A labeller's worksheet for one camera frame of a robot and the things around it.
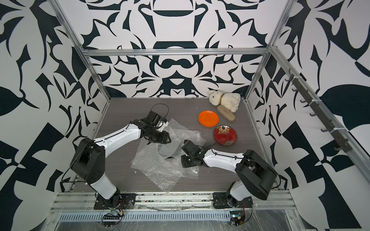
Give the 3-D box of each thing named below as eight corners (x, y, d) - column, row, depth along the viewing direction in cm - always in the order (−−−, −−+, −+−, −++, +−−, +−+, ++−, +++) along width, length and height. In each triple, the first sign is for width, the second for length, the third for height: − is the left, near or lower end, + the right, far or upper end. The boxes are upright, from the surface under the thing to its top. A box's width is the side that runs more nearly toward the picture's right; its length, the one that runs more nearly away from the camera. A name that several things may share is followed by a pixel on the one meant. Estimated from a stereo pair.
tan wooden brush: (230, 122, 107) (231, 120, 105) (215, 108, 115) (215, 106, 113) (236, 118, 109) (237, 116, 107) (220, 105, 117) (221, 103, 115)
